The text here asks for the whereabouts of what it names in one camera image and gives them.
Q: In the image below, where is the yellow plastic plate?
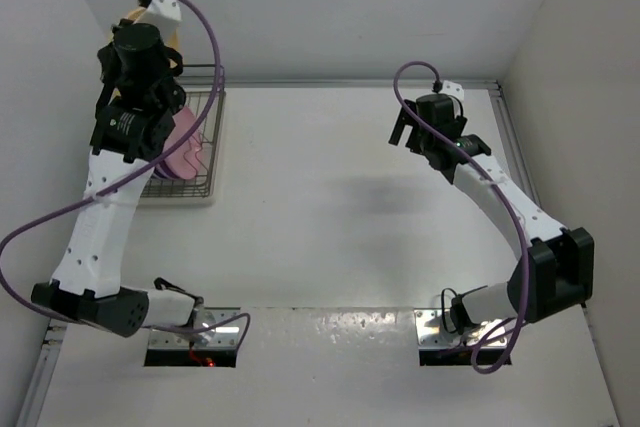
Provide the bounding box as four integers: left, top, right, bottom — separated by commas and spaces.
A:
109, 2, 184, 98

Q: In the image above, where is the pink plastic plate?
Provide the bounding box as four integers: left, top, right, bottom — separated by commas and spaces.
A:
155, 106, 202, 180

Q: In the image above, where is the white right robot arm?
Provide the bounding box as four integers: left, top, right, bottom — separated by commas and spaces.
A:
389, 93, 595, 335

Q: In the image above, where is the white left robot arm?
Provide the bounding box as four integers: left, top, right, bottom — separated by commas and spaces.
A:
31, 23, 198, 337

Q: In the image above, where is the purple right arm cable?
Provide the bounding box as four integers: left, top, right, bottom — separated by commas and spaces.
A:
393, 61, 532, 375

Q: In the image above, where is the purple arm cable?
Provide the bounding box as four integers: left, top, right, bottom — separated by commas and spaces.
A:
0, 0, 251, 348
393, 61, 532, 375

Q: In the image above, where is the grey wire dish rack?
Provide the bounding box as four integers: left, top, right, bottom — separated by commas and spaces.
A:
141, 64, 226, 205

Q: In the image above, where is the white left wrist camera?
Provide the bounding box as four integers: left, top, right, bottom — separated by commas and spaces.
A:
135, 0, 182, 41

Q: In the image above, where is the aluminium frame rail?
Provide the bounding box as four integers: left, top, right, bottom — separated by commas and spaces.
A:
487, 77, 571, 304

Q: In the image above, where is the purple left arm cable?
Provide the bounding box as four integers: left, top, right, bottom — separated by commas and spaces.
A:
0, 0, 251, 348

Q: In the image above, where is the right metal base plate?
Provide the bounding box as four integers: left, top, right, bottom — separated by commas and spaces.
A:
413, 308, 507, 351

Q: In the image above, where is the metal base plate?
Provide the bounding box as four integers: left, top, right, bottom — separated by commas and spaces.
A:
413, 308, 507, 351
147, 307, 243, 350

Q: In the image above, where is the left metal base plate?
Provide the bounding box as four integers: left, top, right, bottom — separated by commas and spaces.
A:
147, 307, 243, 350

